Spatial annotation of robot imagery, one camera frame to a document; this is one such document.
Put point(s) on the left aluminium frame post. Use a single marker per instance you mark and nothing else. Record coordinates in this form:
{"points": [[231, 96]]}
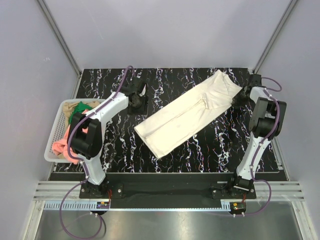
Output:
{"points": [[57, 33]]}

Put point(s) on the salmon pink t shirt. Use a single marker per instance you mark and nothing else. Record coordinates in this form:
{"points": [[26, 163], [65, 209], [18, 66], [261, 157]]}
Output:
{"points": [[60, 148]]}

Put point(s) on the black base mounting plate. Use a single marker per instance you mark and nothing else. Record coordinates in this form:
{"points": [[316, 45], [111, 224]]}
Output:
{"points": [[169, 190]]}

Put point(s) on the cream white t shirt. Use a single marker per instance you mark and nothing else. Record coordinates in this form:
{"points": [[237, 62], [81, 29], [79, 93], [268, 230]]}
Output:
{"points": [[185, 116]]}

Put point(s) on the green t shirt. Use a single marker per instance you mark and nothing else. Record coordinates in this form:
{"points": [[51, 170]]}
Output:
{"points": [[81, 107]]}

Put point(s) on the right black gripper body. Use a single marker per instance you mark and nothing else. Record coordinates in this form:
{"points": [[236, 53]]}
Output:
{"points": [[239, 99]]}

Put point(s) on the beige t shirt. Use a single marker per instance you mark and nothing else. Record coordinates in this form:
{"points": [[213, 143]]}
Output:
{"points": [[66, 109]]}

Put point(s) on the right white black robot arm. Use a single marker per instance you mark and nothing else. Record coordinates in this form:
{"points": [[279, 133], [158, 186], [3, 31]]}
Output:
{"points": [[265, 123]]}

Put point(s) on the white slotted cable duct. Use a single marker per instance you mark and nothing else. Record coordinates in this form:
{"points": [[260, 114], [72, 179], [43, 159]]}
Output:
{"points": [[72, 206]]}

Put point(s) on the right small circuit board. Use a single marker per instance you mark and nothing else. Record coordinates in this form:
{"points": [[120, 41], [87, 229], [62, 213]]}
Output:
{"points": [[239, 205]]}

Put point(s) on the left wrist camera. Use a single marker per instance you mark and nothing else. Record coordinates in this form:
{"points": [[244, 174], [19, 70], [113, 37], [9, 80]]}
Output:
{"points": [[143, 91]]}

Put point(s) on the white plastic laundry basket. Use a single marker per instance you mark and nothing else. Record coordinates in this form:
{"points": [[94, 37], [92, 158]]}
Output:
{"points": [[58, 129]]}

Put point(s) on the left small circuit board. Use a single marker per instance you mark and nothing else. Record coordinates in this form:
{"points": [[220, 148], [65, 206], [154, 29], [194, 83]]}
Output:
{"points": [[103, 205]]}

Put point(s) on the small circuit board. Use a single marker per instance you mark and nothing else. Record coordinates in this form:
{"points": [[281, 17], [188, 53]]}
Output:
{"points": [[103, 205], [239, 205]]}

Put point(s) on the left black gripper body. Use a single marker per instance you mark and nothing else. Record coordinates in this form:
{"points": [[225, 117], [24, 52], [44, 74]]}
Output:
{"points": [[141, 107]]}

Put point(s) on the aluminium frame post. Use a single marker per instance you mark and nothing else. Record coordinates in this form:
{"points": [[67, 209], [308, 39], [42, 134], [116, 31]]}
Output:
{"points": [[57, 33], [275, 35]]}

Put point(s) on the aluminium front rail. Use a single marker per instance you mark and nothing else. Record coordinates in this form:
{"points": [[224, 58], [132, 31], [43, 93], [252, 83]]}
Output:
{"points": [[279, 190]]}

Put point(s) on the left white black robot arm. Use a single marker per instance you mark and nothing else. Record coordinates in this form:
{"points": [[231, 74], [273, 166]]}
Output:
{"points": [[87, 130]]}

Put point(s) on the right aluminium frame post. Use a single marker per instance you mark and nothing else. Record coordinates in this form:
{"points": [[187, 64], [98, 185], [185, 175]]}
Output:
{"points": [[275, 35]]}

